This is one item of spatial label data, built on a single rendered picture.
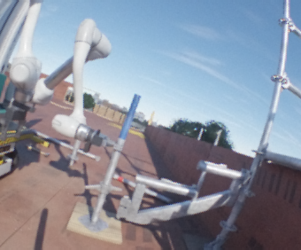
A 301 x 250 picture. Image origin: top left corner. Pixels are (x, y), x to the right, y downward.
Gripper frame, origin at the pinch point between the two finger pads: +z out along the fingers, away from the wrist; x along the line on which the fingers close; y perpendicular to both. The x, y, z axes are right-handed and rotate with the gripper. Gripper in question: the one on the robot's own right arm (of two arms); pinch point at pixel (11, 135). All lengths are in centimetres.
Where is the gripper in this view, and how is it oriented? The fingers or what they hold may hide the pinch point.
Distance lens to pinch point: 99.2
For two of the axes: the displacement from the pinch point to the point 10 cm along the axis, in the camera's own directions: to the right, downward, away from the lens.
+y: -9.3, -3.4, -1.3
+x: 1.3, 0.4, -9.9
